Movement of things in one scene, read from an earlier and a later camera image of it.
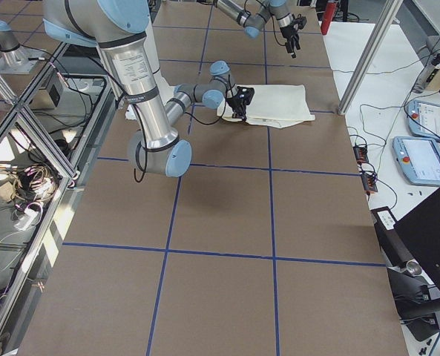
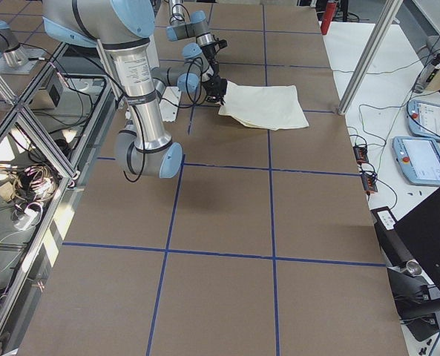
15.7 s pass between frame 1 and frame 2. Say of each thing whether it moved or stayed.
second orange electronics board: stayed
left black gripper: moved
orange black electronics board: stayed
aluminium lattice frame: stayed
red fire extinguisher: stayed
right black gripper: moved
